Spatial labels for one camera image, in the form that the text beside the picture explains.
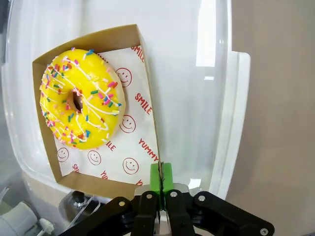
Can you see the clear dome lid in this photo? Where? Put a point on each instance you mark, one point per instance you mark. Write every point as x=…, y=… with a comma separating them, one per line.
x=225, y=73

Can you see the smiley paper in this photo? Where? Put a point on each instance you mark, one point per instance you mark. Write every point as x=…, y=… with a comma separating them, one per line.
x=137, y=137

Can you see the cardboard tray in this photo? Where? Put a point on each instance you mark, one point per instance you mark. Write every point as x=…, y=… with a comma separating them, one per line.
x=49, y=137

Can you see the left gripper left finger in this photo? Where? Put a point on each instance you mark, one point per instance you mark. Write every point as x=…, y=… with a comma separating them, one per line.
x=147, y=204

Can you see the white cylindrical object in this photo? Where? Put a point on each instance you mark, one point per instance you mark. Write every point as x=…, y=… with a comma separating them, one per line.
x=17, y=218

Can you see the white tray base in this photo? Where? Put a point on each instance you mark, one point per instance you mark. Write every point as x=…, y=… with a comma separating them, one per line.
x=187, y=61

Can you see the yellow sprinkled donut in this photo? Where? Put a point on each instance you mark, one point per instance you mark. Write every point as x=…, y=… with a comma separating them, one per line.
x=96, y=73

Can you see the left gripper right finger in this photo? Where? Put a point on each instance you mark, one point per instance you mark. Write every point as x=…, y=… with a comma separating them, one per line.
x=176, y=209

